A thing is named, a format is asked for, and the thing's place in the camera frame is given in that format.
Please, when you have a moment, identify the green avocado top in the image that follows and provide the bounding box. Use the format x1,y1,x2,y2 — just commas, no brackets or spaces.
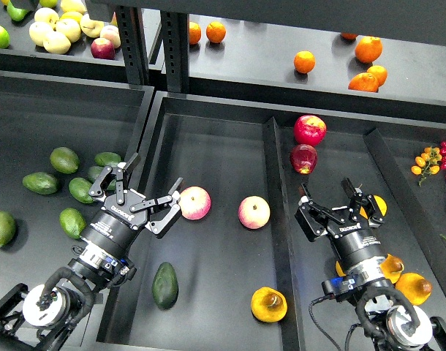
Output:
50,147,80,174

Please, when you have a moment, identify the dark red apple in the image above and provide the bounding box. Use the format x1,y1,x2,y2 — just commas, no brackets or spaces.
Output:
290,144,317,175

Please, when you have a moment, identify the pale peach on shelf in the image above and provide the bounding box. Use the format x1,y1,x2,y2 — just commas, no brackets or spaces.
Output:
99,25,121,49

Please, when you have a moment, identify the small orange right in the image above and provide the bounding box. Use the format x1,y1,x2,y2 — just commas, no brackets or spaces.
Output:
367,65,388,87

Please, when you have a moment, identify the black shelf post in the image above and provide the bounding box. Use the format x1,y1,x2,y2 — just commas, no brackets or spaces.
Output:
116,5,190,94

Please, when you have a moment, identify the black tray divider left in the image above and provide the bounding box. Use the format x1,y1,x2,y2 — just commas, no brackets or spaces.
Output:
262,117,305,350

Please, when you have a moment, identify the red apple on shelf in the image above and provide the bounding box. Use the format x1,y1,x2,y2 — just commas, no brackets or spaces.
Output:
91,37,116,60

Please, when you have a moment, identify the green avocado middle right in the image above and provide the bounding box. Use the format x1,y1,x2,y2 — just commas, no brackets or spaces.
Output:
87,165,116,191

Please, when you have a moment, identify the yellow pear with stem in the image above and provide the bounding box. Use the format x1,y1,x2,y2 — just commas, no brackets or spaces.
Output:
360,195,388,219

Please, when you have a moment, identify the pale yellow pear centre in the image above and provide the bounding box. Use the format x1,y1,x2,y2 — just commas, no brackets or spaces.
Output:
56,18,81,43

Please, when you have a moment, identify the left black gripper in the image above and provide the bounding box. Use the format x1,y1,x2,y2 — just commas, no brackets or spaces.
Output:
80,152,183,265

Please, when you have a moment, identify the orange behind post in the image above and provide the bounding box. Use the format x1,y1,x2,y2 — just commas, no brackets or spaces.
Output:
189,21,202,45

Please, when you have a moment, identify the pink yellow apple left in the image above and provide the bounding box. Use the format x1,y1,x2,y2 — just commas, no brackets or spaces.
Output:
179,186,211,220

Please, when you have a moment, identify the orange cherry tomato bunch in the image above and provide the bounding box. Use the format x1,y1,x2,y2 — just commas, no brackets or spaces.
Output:
410,146,442,186

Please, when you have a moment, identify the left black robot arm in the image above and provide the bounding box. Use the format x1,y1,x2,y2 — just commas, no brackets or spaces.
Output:
0,154,183,350

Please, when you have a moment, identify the pink yellow apple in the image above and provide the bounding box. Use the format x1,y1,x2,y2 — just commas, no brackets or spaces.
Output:
238,196,271,230
179,186,211,220

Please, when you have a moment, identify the orange front right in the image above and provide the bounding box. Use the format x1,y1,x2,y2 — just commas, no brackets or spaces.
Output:
348,72,379,92

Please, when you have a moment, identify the bright red apple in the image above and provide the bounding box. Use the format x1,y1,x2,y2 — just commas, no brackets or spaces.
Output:
293,115,327,147

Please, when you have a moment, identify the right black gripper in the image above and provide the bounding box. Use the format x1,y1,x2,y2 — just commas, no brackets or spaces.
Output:
295,177,386,273

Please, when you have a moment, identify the pink yellow apple right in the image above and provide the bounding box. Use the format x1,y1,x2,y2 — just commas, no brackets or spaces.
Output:
238,196,271,230

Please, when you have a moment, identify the dark green avocado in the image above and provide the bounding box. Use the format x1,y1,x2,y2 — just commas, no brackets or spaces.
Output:
151,262,178,310

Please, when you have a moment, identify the pale yellow pear front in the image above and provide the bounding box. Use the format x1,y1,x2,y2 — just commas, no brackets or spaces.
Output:
42,31,72,54

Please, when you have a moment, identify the pale yellow pear right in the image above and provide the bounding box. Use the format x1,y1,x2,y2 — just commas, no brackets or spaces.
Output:
80,13,105,39

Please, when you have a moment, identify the orange on shelf centre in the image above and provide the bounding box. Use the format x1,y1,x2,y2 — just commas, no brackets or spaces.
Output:
293,50,316,74

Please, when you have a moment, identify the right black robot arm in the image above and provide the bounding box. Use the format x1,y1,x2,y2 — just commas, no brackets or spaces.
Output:
295,178,446,350

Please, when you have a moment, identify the green avocado centre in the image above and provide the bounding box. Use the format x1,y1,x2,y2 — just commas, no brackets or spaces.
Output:
69,177,94,204

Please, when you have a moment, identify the green avocado upper right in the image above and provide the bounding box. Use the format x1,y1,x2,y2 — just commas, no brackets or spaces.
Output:
94,151,122,167

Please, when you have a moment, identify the pale yellow pear left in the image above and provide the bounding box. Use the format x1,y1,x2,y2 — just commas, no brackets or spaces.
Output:
29,21,53,47

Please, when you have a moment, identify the green avocado lower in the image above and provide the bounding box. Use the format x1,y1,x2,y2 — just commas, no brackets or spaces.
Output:
59,208,86,239

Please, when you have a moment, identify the large orange on shelf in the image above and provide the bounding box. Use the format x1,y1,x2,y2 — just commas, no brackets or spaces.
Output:
355,36,383,64

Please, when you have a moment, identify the green avocado left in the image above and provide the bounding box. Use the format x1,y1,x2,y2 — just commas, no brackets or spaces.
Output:
22,172,60,195

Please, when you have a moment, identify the yellow lemon on shelf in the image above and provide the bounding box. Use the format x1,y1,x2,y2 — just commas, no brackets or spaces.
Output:
60,11,83,24

